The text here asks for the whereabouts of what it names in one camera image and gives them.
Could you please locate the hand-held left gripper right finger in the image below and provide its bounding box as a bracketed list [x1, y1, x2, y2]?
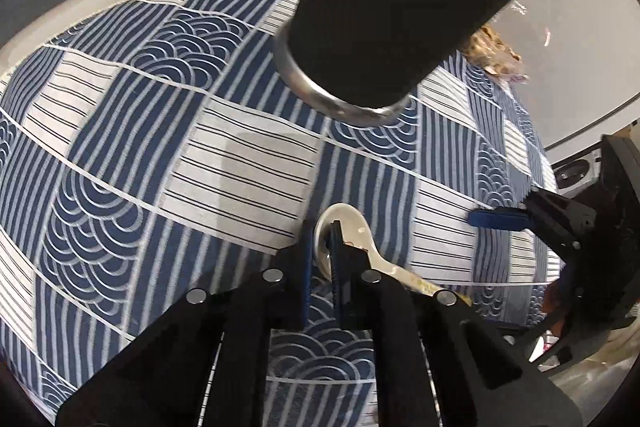
[327, 219, 583, 427]

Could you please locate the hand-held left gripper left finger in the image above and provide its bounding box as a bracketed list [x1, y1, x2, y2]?
[55, 234, 318, 427]

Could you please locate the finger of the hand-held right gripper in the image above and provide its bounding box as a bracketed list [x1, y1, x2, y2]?
[468, 189, 596, 258]

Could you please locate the plain white spoon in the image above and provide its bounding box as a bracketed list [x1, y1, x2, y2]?
[312, 203, 473, 308]

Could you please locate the black cylindrical utensil holder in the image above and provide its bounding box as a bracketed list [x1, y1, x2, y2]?
[272, 0, 551, 128]

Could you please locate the clear packet of biscuits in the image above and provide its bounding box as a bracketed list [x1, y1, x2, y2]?
[460, 24, 531, 82]

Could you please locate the blue patterned tablecloth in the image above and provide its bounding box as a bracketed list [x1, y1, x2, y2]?
[0, 0, 563, 427]

